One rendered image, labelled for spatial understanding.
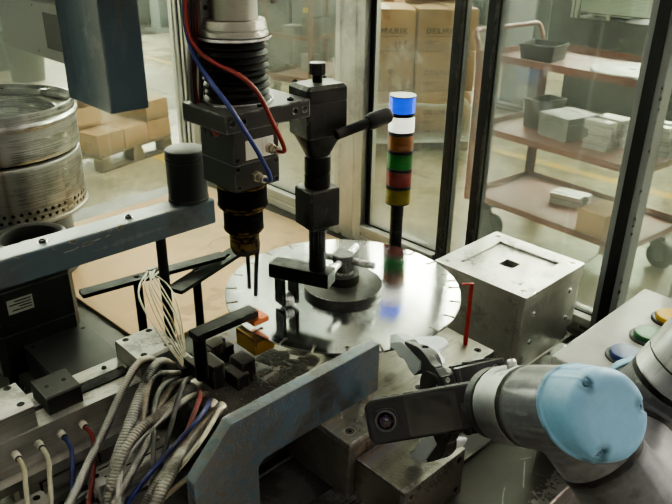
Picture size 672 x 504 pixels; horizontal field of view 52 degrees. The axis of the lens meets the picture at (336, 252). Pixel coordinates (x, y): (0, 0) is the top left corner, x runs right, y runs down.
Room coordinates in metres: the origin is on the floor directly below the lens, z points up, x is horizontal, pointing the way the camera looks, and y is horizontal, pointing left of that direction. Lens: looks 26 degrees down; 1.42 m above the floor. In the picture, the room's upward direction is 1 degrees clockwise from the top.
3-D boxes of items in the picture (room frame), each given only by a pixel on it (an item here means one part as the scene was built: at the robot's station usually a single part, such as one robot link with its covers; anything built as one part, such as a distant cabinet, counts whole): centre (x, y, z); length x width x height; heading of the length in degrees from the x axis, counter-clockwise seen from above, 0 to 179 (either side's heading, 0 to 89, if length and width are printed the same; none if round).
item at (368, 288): (0.87, -0.01, 0.96); 0.11 x 0.11 x 0.03
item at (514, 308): (1.05, -0.29, 0.82); 0.18 x 0.18 x 0.15; 44
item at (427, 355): (0.65, -0.10, 0.97); 0.09 x 0.02 x 0.05; 23
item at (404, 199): (1.15, -0.11, 0.98); 0.05 x 0.04 x 0.03; 44
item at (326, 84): (0.80, 0.02, 1.17); 0.06 x 0.05 x 0.20; 125
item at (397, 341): (0.70, -0.11, 0.96); 0.09 x 0.06 x 0.03; 23
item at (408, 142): (1.15, -0.11, 1.08); 0.05 x 0.04 x 0.03; 44
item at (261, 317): (0.73, 0.13, 0.95); 0.10 x 0.03 x 0.07; 134
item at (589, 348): (0.84, -0.43, 0.82); 0.28 x 0.11 x 0.15; 134
